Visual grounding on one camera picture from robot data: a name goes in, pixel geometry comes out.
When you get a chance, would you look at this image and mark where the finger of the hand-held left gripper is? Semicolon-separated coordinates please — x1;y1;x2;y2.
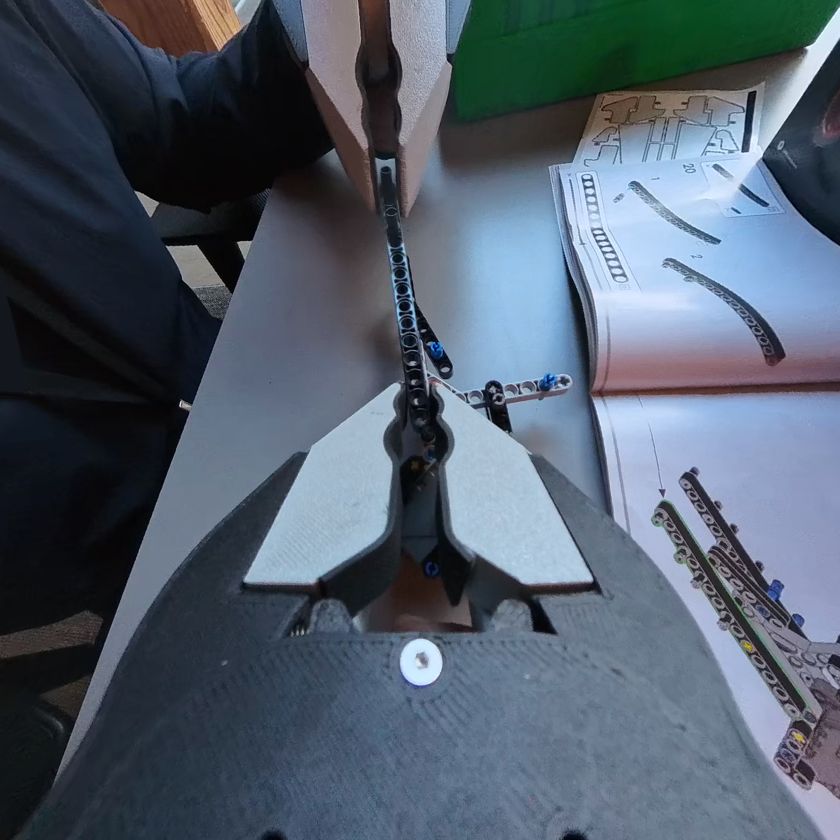
391;0;455;219
272;0;380;212

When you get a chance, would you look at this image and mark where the open instruction booklet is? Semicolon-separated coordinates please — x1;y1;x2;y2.
549;154;840;816

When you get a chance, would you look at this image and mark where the long black lego beam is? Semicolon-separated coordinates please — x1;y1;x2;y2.
374;152;448;455

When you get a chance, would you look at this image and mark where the wooden post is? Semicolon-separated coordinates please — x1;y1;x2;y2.
98;0;245;58

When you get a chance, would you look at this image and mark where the black office chair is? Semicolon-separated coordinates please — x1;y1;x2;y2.
134;189;274;298

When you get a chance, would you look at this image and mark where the grey lego chassis assembly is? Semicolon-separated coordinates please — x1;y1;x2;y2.
394;307;574;586

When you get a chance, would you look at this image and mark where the person's left forearm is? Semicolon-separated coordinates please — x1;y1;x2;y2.
118;0;336;212

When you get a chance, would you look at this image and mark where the dark lego set box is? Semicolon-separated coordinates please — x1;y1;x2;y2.
761;62;840;248

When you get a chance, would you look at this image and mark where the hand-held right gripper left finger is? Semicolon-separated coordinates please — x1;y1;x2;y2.
243;382;404;613

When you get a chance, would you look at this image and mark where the line drawing paper sheet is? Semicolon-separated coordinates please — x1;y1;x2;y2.
574;81;767;173

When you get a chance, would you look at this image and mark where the green plastic bin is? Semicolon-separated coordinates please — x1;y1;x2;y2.
451;0;840;123

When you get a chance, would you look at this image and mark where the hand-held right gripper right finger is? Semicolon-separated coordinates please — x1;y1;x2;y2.
435;387;596;606

